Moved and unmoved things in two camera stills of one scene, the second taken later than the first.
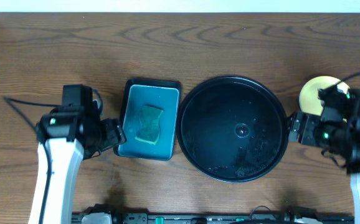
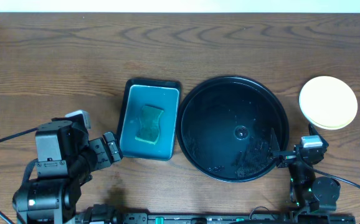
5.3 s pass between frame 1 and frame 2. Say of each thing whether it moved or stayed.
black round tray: stayed
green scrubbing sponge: stayed
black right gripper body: moved
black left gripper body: moved
